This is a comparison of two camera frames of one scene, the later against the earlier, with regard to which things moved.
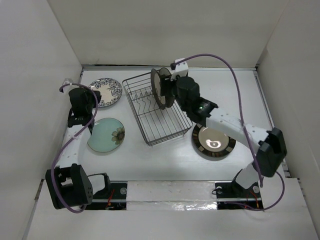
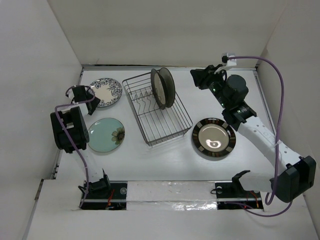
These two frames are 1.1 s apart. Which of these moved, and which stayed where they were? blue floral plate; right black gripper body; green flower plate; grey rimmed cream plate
Moved: right black gripper body
Stayed: blue floral plate; green flower plate; grey rimmed cream plate
